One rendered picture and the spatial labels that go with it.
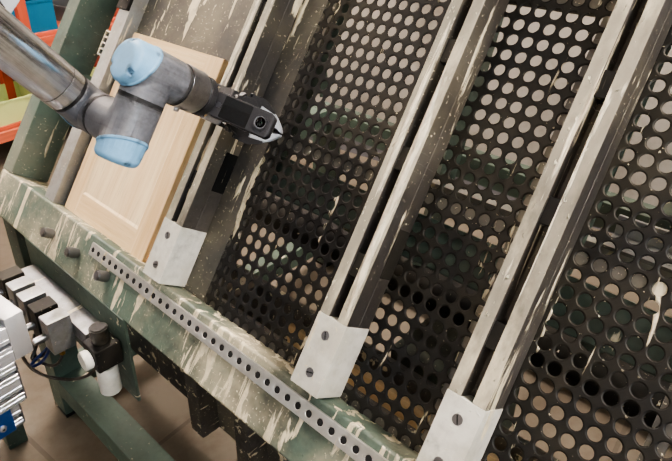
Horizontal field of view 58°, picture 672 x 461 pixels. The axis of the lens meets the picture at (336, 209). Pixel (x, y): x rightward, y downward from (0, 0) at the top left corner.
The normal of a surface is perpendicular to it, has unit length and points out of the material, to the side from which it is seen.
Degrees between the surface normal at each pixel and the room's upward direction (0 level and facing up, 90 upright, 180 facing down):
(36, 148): 90
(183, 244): 90
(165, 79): 90
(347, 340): 90
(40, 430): 0
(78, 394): 0
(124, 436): 0
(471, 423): 56
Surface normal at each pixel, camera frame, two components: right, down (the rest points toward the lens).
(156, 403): 0.01, -0.88
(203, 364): -0.56, -0.20
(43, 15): 0.79, 0.30
